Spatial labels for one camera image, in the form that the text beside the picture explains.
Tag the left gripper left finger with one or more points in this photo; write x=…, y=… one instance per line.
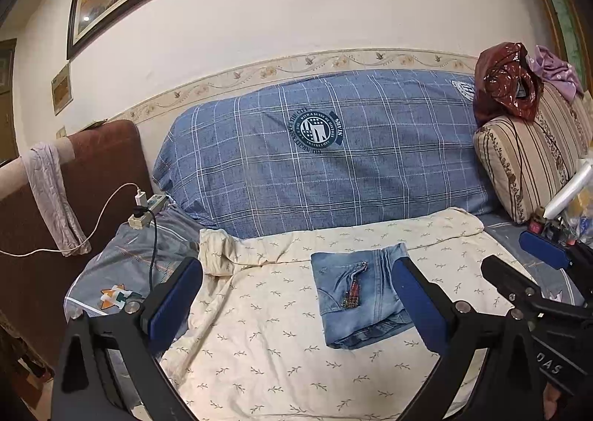
x=108, y=362

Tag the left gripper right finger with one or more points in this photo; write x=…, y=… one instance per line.
x=508, y=386

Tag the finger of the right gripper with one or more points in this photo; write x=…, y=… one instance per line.
x=551, y=253

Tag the blue denim jeans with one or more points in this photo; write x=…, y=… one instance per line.
x=358, y=303

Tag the person right hand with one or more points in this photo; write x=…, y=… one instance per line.
x=551, y=397

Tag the red label bottle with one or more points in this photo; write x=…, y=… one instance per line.
x=538, y=222

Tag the clear plastic bag of items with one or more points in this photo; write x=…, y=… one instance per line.
x=577, y=216

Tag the beige striped floral pillow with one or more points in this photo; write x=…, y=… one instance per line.
x=528, y=163

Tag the grey patterned bedsheet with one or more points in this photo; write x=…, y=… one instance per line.
x=123, y=266

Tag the cream floral quilt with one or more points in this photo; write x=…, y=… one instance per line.
x=255, y=349

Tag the white power strip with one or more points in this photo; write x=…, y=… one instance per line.
x=143, y=215

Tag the dark red plastic bag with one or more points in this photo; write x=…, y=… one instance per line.
x=505, y=84

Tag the purple cloth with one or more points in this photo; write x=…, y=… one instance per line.
x=557, y=72

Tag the brown headboard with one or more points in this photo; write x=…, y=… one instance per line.
x=101, y=181

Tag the grey hanging cloth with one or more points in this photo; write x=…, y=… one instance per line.
x=42, y=165

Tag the blue plaid pillow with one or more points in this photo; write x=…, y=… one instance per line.
x=353, y=148

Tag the green floral door frame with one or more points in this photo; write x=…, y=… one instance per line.
x=571, y=39

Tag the small wall picture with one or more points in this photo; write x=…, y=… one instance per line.
x=61, y=90

